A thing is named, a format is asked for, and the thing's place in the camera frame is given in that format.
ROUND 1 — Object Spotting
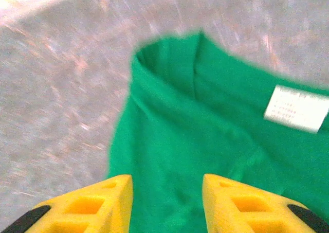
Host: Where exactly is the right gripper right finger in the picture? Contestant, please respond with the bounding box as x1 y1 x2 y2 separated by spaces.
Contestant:
202 173 329 233

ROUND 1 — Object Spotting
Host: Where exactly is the green t-shirt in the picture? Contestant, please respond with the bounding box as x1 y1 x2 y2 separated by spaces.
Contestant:
105 31 329 233

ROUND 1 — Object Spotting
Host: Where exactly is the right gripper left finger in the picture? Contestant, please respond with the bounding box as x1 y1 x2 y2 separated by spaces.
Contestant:
0 174 134 233

